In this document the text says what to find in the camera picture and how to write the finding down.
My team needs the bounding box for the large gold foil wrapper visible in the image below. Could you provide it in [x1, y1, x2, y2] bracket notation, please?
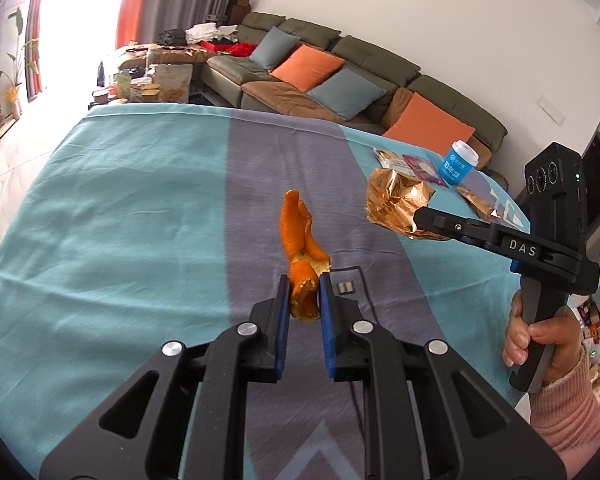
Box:
[365, 168, 448, 240]

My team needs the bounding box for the orange peel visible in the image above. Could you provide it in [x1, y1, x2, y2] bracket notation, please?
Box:
[279, 190, 332, 322]

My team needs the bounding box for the pink sleeved right forearm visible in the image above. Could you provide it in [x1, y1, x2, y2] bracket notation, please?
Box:
[530, 350, 600, 479]

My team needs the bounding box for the person's right hand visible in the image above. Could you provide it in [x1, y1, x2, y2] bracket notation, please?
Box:
[502, 290, 582, 386]

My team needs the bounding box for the small gold foil wrapper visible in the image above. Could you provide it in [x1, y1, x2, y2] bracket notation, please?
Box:
[456, 185, 500, 221]

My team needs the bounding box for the blue paper coffee cup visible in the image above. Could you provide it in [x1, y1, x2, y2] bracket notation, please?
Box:
[438, 140, 479, 186]

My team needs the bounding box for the orange cushion near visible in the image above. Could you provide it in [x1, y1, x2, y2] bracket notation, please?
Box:
[380, 89, 475, 156]

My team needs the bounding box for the orange cushion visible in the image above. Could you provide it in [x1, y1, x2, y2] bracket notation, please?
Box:
[380, 89, 475, 156]
[271, 44, 346, 92]

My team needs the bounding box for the teal and grey tablecloth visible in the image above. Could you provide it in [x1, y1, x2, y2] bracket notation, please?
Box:
[0, 105, 519, 474]

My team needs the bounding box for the blue cushion near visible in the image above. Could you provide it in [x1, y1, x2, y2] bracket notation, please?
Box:
[308, 68, 387, 120]

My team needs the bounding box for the blue cushion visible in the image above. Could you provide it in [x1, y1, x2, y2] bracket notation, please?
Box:
[308, 68, 387, 120]
[249, 26, 300, 70]

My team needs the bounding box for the orange cushion far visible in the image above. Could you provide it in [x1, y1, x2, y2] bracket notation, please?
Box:
[271, 44, 346, 92]

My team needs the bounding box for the green sectional sofa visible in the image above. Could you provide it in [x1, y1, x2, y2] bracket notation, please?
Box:
[199, 12, 507, 169]

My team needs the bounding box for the cluttered black coffee table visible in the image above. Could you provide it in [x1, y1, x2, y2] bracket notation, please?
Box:
[96, 44, 215, 104]

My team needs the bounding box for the blue cushion far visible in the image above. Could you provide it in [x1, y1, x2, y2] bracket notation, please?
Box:
[249, 26, 300, 70]

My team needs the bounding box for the tall potted plant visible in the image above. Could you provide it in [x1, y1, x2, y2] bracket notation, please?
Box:
[0, 6, 40, 122]

